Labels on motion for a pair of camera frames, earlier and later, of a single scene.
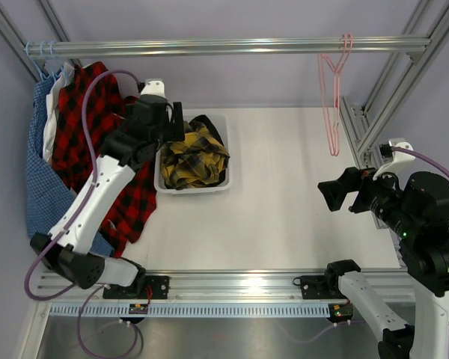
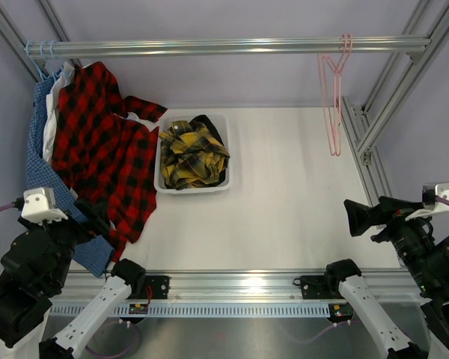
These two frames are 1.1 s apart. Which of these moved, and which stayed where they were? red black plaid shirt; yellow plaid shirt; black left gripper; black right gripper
Moved: black right gripper; black left gripper
Stayed: red black plaid shirt; yellow plaid shirt
